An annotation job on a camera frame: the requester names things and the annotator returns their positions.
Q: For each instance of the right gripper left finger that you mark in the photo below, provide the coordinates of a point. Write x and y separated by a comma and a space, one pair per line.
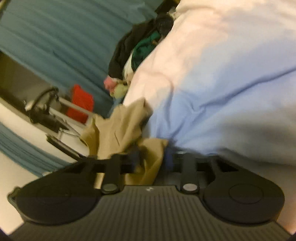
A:
70, 193

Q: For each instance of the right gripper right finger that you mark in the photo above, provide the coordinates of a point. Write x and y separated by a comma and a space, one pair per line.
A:
228, 191

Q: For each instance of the tan khaki garment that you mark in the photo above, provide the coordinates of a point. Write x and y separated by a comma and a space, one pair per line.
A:
122, 132

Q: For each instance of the white tripod stand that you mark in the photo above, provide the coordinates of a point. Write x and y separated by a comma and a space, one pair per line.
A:
49, 110

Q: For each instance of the red fabric bag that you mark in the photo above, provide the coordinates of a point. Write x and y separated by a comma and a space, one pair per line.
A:
82, 99

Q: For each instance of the yellow plush toy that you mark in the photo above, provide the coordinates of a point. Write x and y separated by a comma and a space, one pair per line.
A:
119, 91

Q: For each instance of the pastel tie-dye duvet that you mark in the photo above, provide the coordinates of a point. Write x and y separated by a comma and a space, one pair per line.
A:
223, 82

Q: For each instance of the pink garment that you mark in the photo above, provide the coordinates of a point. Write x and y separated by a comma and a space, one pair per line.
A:
111, 83

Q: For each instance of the blue curtain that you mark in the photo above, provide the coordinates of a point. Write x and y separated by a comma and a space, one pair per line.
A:
70, 42

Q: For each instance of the green garment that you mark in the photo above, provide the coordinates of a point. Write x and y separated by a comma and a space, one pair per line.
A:
144, 48

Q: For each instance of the black clothing pile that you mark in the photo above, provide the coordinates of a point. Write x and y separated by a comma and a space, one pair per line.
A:
162, 24

